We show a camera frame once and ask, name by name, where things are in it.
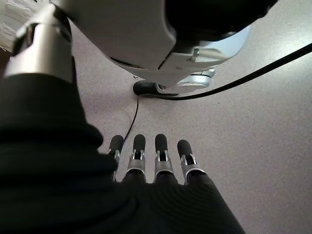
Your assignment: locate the thin black cable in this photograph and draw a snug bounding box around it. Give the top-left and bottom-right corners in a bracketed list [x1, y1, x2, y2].
[122, 98, 140, 145]

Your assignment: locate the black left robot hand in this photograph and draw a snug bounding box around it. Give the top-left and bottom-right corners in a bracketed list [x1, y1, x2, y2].
[0, 3, 247, 234]

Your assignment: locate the silver left robot leg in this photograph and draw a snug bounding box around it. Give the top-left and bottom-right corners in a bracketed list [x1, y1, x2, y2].
[50, 0, 280, 95]

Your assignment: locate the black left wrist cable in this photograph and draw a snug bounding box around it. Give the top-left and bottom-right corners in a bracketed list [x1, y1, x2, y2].
[156, 42, 312, 101]

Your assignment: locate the white fringed cushion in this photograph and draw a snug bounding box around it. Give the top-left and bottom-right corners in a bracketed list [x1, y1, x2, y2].
[0, 0, 34, 52]

